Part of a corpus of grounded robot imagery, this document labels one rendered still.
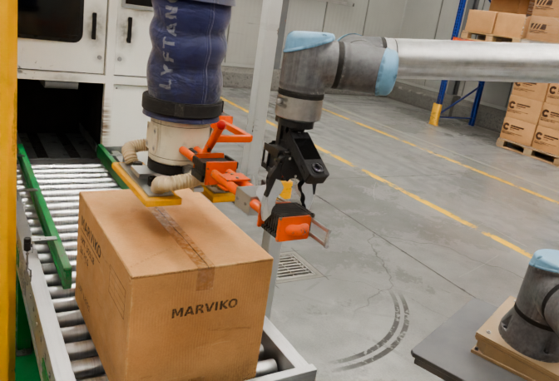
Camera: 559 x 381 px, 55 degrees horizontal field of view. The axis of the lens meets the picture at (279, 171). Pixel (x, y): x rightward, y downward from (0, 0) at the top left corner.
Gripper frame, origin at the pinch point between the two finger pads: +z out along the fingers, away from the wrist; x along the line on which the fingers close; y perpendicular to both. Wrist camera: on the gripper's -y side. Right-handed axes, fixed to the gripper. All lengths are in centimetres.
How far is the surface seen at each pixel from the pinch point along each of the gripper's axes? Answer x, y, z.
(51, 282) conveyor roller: 28, 105, 68
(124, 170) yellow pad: 15, 67, 12
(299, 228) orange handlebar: 0.7, -6.3, -0.3
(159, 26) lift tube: 11, 57, -31
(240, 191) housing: 3.7, 13.8, -0.4
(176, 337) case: 9, 29, 46
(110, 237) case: 22, 52, 26
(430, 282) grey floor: -218, 137, 121
